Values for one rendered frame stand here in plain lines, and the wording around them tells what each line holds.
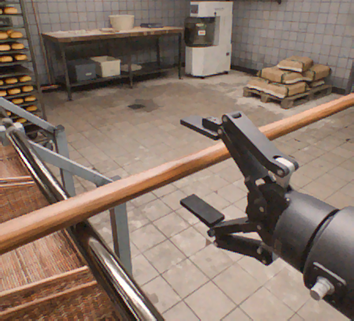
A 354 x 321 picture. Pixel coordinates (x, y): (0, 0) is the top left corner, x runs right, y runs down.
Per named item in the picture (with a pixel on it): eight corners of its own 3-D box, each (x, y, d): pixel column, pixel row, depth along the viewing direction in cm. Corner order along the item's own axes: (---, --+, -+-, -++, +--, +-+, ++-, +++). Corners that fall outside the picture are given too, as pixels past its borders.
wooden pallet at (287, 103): (286, 109, 419) (288, 100, 413) (242, 96, 476) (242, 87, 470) (330, 94, 485) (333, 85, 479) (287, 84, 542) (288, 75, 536)
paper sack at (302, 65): (301, 75, 420) (303, 62, 413) (276, 71, 440) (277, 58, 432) (314, 68, 465) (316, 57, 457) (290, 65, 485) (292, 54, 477)
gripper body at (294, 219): (312, 226, 27) (233, 180, 33) (295, 292, 30) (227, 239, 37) (352, 194, 31) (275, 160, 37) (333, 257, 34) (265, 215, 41)
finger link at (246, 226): (280, 206, 36) (285, 217, 36) (224, 219, 45) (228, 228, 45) (259, 220, 34) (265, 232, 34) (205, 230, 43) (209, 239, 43)
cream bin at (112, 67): (102, 77, 488) (100, 62, 478) (89, 72, 523) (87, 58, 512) (122, 74, 508) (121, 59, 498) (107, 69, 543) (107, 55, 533)
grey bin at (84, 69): (76, 81, 465) (74, 66, 454) (65, 75, 500) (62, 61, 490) (98, 78, 485) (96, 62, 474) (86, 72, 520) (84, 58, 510)
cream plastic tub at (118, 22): (117, 31, 489) (115, 16, 480) (105, 28, 519) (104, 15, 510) (140, 29, 512) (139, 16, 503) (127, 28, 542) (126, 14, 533)
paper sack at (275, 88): (282, 100, 416) (284, 88, 408) (261, 94, 442) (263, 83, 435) (310, 92, 446) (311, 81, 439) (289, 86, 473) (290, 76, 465)
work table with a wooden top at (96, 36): (68, 101, 452) (58, 37, 413) (50, 89, 509) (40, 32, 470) (183, 79, 573) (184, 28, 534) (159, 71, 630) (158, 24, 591)
